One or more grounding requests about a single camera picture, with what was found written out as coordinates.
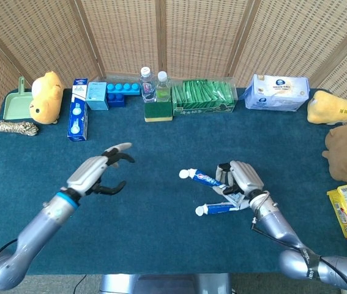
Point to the wicker folding screen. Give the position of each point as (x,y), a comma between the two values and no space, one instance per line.
(191,36)

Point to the blue toothpaste carton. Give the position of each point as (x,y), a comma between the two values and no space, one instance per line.
(77,119)

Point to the green plastic dustpan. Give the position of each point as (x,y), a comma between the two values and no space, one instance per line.
(17,107)

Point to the clear bottle purple label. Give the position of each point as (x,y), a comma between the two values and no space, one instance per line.
(148,88)

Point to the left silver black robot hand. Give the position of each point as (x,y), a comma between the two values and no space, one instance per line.
(87,174)

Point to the dark blue building block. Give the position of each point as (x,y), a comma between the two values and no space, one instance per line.
(116,101)

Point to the long light blue building block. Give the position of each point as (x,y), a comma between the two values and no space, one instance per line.
(124,89)

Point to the clear box green tea bags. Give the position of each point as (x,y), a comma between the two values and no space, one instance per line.
(203,95)

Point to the yellow plush toy with tag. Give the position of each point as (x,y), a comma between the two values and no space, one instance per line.
(329,108)

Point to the teal felt table cover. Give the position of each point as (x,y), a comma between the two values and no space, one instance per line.
(148,137)

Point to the light blue paper box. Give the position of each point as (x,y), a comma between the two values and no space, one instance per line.
(96,95)

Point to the yellow chick plush toy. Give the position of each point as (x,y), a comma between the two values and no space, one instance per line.
(46,104)

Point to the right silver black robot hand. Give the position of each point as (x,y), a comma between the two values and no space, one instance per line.
(246,177)

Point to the blue white toothpaste tube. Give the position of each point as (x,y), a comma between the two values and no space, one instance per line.
(205,179)
(219,209)

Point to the grey robot torso base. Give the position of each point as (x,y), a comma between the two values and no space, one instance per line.
(161,284)

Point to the green drink bottle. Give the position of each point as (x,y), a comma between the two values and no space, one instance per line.
(163,92)

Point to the green yellow sponge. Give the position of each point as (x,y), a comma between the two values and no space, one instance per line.
(158,110)

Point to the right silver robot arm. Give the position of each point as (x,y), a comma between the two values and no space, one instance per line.
(274,220)

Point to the white blue tissue pack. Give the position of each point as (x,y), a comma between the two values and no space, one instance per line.
(277,95)

